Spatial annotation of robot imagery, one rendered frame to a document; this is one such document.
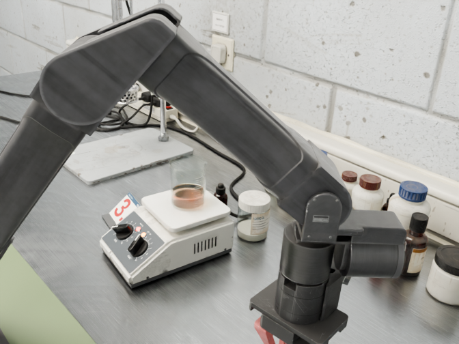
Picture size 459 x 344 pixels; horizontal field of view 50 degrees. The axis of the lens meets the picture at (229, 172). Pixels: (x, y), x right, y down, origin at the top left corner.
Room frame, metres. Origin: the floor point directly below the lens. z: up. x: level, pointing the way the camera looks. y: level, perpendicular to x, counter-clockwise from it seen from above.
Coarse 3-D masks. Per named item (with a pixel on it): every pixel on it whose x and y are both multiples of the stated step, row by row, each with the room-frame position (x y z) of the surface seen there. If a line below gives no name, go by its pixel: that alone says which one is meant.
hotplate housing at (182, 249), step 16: (144, 208) 0.75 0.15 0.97; (160, 224) 0.70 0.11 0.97; (208, 224) 0.71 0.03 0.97; (224, 224) 0.72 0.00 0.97; (176, 240) 0.66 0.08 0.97; (192, 240) 0.67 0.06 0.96; (208, 240) 0.69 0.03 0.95; (224, 240) 0.71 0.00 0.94; (112, 256) 0.67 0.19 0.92; (160, 256) 0.64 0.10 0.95; (176, 256) 0.66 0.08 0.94; (192, 256) 0.68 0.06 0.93; (208, 256) 0.69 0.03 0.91; (144, 272) 0.62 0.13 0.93; (160, 272) 0.64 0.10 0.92
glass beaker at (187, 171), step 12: (180, 156) 0.77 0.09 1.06; (192, 156) 0.77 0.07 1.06; (180, 168) 0.77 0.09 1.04; (192, 168) 0.77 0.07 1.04; (204, 168) 0.74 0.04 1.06; (180, 180) 0.72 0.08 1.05; (192, 180) 0.72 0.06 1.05; (204, 180) 0.74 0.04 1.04; (180, 192) 0.72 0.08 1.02; (192, 192) 0.72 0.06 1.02; (204, 192) 0.74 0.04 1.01; (180, 204) 0.72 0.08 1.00; (192, 204) 0.72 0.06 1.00; (204, 204) 0.74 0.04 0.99
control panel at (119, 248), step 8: (128, 216) 0.74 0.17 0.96; (136, 216) 0.73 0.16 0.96; (120, 224) 0.73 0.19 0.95; (136, 224) 0.71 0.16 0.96; (144, 224) 0.71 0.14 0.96; (112, 232) 0.71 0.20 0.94; (136, 232) 0.70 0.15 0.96; (144, 232) 0.69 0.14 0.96; (152, 232) 0.68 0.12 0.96; (104, 240) 0.70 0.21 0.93; (112, 240) 0.70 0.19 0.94; (120, 240) 0.69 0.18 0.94; (128, 240) 0.68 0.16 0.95; (152, 240) 0.67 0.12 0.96; (160, 240) 0.66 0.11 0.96; (112, 248) 0.68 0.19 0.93; (120, 248) 0.67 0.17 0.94; (152, 248) 0.65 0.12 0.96; (120, 256) 0.66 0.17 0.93; (128, 256) 0.65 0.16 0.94; (144, 256) 0.64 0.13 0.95; (128, 264) 0.63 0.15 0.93; (136, 264) 0.63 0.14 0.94; (128, 272) 0.62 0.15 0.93
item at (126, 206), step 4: (124, 200) 0.84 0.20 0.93; (128, 200) 0.84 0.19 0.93; (120, 204) 0.84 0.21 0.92; (124, 204) 0.83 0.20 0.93; (128, 204) 0.83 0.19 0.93; (132, 204) 0.82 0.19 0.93; (116, 208) 0.84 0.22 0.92; (120, 208) 0.83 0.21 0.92; (124, 208) 0.82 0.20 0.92; (128, 208) 0.82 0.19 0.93; (132, 208) 0.81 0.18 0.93; (112, 212) 0.83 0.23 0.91; (116, 212) 0.83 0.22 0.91; (120, 212) 0.82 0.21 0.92; (124, 212) 0.81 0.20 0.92; (128, 212) 0.81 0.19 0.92; (116, 216) 0.81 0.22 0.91; (120, 216) 0.81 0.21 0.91; (124, 216) 0.80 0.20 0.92; (120, 220) 0.80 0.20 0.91
